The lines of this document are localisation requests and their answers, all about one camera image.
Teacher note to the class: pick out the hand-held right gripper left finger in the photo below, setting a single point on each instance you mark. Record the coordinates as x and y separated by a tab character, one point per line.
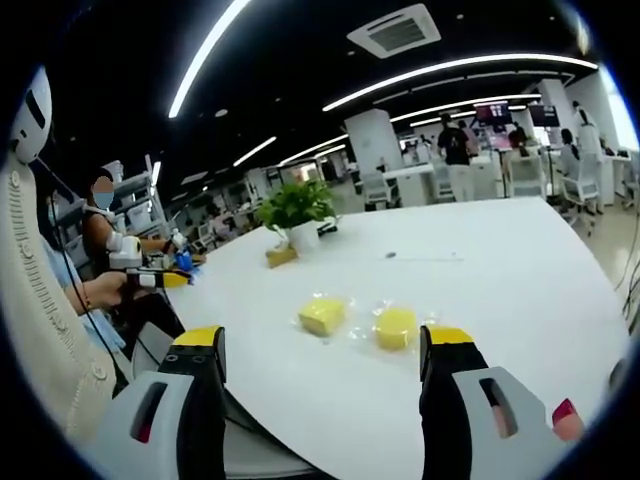
150	440

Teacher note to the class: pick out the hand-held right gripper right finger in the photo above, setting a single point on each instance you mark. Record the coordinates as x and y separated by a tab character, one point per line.
450	430

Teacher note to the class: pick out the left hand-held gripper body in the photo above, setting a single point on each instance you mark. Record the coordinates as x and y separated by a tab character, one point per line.
125	250

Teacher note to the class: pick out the round yellow cake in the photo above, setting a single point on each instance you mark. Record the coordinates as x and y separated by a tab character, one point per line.
396	329

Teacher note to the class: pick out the rectangular yellow silicone block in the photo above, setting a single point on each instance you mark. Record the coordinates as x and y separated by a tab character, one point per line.
322	316

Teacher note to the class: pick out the person's left hand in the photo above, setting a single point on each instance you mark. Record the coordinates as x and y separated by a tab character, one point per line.
102	292

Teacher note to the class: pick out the person's right hand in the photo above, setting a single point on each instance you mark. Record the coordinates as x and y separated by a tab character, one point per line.
569	422

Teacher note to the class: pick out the blue object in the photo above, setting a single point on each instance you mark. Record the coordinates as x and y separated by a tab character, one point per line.
184	261

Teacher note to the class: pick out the white storage shelf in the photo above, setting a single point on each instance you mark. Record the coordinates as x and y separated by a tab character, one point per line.
137	200

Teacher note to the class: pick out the grey chair back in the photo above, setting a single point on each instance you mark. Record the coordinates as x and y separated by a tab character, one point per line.
152	350

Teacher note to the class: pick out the operator in cream cardigan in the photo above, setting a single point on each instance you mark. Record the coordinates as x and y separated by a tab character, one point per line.
35	300

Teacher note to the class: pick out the clear plastic wrap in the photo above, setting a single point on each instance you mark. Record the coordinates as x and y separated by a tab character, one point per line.
429	316
350	327

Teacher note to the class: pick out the small wooden box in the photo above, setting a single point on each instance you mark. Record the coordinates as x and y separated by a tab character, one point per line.
281	257

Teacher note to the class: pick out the green potted plant white pot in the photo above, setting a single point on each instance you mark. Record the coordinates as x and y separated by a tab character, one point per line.
300	210

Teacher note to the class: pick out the white chest-worn device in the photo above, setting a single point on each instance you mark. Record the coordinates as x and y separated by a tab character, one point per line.
32	117

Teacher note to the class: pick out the black flat object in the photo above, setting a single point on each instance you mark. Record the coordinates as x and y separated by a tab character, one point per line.
330	227

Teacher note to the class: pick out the white office chair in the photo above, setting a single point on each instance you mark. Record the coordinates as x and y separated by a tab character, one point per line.
582	187
378	190

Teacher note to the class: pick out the white pillar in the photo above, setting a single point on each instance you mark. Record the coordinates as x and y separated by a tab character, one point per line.
372	142

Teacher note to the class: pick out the ceiling air vent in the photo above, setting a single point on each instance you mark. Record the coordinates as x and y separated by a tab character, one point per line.
395	31

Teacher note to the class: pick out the wall display screen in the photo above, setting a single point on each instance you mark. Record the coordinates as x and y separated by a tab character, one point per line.
492	122

